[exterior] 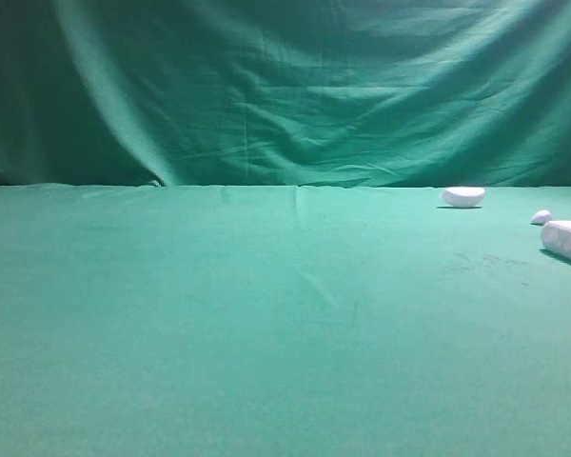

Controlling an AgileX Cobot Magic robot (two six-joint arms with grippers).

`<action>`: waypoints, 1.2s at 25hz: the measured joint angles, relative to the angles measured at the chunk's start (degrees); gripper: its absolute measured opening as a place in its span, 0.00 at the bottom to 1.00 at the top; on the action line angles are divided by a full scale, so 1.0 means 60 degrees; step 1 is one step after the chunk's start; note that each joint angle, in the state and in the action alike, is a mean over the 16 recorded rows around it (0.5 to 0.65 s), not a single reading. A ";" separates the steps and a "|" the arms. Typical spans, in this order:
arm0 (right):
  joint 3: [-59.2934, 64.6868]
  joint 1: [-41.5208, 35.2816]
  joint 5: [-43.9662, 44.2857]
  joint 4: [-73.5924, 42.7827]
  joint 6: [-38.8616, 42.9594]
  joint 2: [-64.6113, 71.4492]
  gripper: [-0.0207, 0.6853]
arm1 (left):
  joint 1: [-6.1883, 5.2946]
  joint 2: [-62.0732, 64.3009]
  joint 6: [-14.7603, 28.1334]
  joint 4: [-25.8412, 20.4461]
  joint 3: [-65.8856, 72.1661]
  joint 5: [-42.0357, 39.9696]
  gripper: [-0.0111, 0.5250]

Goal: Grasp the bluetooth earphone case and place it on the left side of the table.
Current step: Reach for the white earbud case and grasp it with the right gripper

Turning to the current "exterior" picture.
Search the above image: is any green table cloth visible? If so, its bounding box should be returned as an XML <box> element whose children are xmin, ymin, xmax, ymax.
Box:
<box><xmin>0</xmin><ymin>185</ymin><xmax>571</xmax><ymax>456</ymax></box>

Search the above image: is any white earphone case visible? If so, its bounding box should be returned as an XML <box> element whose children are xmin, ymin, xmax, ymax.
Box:
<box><xmin>541</xmin><ymin>220</ymin><xmax>571</xmax><ymax>261</ymax></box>

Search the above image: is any white oval case lid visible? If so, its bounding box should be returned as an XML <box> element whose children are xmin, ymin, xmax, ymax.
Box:
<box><xmin>441</xmin><ymin>187</ymin><xmax>486</xmax><ymax>209</ymax></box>

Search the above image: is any green backdrop curtain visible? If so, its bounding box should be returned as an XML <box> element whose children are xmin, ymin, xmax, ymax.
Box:
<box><xmin>0</xmin><ymin>1</ymin><xmax>571</xmax><ymax>188</ymax></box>

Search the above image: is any small white earbud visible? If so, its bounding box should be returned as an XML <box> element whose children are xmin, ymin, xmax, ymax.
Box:
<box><xmin>530</xmin><ymin>209</ymin><xmax>553</xmax><ymax>226</ymax></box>

